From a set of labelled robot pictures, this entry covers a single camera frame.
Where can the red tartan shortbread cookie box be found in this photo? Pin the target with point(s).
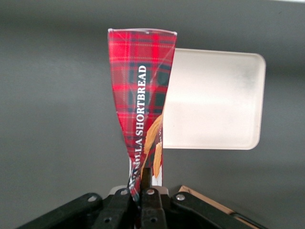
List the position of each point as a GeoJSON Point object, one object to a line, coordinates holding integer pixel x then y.
{"type": "Point", "coordinates": [140, 83]}

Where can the beige rectangular plastic tray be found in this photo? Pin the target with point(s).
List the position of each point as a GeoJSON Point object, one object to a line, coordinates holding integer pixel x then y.
{"type": "Point", "coordinates": [214, 100]}

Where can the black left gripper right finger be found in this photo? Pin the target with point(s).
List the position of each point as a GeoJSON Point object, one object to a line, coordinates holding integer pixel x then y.
{"type": "Point", "coordinates": [152, 210]}

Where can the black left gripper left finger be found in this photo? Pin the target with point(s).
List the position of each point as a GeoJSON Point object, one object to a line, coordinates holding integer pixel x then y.
{"type": "Point", "coordinates": [114, 212]}

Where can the wooden two-drawer cabinet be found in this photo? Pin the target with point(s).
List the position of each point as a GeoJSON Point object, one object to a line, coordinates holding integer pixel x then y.
{"type": "Point", "coordinates": [209, 202]}

